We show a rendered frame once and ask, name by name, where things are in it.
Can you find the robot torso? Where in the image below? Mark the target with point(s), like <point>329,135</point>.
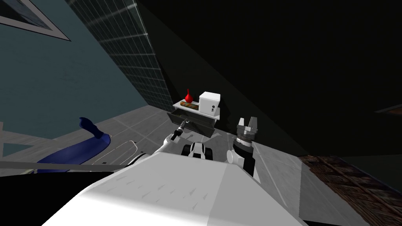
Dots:
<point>176,191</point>

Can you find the blue curved chair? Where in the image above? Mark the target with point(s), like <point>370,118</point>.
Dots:
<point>78,152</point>

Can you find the white bedside cabinet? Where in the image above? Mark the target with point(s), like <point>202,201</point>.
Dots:
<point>209,116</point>

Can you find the dark drawer front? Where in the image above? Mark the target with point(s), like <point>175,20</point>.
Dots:
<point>198,124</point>

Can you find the red vase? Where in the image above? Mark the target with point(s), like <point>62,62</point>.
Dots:
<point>188,98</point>

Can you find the brown green book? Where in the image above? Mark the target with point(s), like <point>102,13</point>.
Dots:
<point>189,106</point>

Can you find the grey long bar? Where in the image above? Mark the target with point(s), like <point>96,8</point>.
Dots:
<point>56,166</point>

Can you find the white box safe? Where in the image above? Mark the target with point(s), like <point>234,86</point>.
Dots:
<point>209,105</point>

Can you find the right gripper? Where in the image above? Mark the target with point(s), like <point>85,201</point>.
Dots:
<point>246,133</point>

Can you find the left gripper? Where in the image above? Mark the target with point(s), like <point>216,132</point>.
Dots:
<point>182,126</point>

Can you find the grey framed picture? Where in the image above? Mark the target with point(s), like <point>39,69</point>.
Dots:
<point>19,14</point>

